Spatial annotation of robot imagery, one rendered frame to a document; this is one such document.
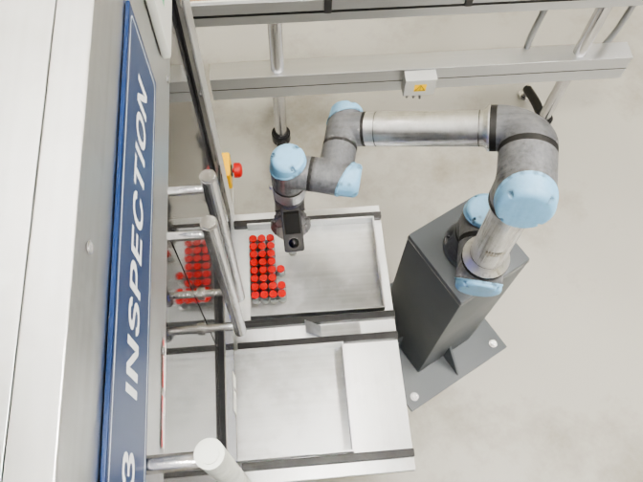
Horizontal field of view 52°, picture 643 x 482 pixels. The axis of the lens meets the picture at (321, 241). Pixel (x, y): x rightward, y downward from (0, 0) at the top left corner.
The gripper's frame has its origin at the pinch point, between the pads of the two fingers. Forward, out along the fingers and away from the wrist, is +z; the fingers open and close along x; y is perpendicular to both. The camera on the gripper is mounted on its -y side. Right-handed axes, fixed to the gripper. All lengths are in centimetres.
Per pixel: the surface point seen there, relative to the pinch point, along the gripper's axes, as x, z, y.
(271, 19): 1, 12, 84
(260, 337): 9.3, 9.7, -22.1
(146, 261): 14, -94, -46
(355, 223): -17.8, 9.2, 7.8
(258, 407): 10.6, 9.4, -39.7
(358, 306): -16.0, 9.5, -16.0
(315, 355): -4.0, 9.5, -27.9
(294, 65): -6, 43, 91
